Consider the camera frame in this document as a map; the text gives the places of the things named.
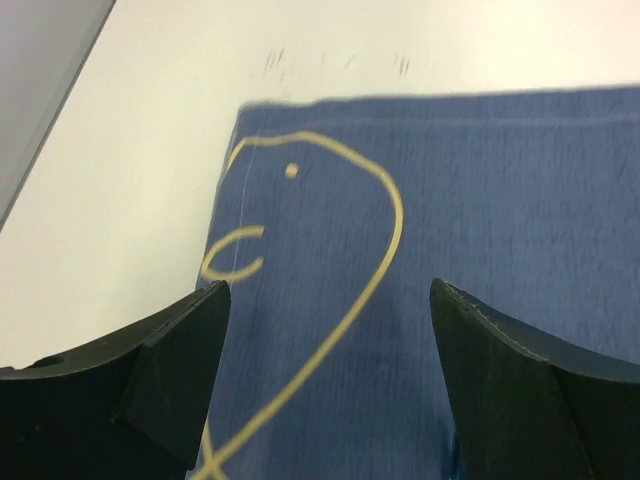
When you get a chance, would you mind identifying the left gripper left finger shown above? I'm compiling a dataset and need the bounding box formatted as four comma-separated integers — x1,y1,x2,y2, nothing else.
1,281,231,479

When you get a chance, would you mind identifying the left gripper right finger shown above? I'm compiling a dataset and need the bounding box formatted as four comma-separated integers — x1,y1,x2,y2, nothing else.
430,279,639,479

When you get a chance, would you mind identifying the blue embroidered cloth placemat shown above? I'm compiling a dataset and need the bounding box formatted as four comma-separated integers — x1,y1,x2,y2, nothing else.
191,88,639,479

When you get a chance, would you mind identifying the left aluminium frame post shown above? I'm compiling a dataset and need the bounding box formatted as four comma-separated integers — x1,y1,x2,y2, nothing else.
1,0,115,222

